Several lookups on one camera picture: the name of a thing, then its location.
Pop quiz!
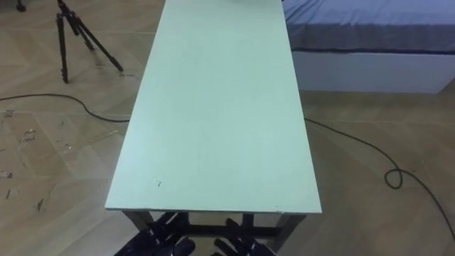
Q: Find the black camera tripod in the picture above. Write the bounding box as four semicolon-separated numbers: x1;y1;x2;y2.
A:
55;0;124;85

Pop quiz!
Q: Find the white desk with dark legs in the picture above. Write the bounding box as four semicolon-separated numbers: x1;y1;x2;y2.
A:
105;0;323;252

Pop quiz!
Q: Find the grey bed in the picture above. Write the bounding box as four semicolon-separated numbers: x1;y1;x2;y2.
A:
282;0;455;95

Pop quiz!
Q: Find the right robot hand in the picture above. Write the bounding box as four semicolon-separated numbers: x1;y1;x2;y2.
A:
210;217;277;256

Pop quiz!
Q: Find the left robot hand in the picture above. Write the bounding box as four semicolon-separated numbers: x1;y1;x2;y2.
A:
114;211;196;256

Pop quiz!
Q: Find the black floor cable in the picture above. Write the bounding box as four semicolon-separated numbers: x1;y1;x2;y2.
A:
0;93;455;241

